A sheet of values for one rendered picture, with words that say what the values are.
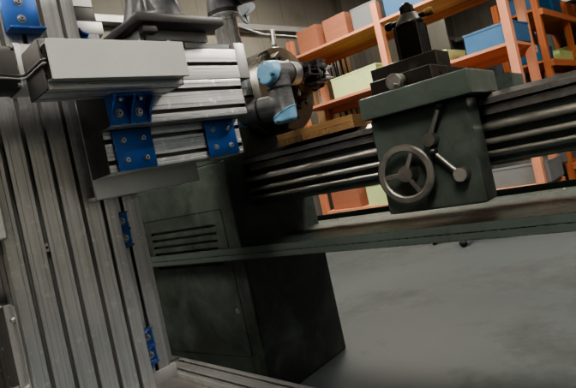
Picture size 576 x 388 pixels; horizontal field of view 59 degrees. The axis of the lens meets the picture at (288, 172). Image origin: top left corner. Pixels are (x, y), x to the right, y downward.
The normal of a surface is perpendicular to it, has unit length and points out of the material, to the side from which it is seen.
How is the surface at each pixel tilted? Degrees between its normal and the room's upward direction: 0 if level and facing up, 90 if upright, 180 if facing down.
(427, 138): 90
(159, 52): 90
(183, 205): 90
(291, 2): 90
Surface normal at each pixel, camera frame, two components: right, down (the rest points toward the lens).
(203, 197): -0.61, 0.13
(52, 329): 0.67, -0.15
